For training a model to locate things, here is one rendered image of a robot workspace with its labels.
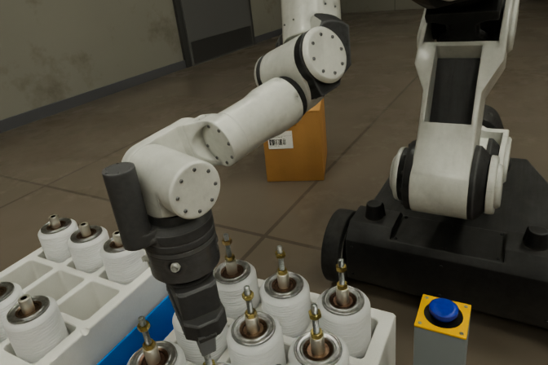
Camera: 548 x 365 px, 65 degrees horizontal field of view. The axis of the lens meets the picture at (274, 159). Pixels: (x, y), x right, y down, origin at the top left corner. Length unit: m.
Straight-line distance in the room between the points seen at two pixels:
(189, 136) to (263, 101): 0.11
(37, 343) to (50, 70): 2.87
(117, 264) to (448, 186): 0.73
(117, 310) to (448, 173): 0.74
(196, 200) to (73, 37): 3.38
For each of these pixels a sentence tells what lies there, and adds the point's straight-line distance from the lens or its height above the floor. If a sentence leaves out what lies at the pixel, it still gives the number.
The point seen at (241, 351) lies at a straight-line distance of 0.77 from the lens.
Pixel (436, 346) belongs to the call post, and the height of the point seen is 0.28.
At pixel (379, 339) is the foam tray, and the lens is 0.86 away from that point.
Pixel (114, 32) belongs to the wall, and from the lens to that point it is 4.05.
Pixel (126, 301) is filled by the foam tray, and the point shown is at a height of 0.17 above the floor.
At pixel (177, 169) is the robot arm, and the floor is 0.62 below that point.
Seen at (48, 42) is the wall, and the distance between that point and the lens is 3.68.
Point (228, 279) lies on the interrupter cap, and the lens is 0.90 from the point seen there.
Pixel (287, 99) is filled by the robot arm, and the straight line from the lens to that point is 0.58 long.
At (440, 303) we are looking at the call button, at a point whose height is 0.33.
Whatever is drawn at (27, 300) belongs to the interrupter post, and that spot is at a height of 0.28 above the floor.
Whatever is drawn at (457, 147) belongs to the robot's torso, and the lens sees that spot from 0.86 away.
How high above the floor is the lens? 0.80
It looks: 23 degrees down
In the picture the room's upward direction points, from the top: 7 degrees counter-clockwise
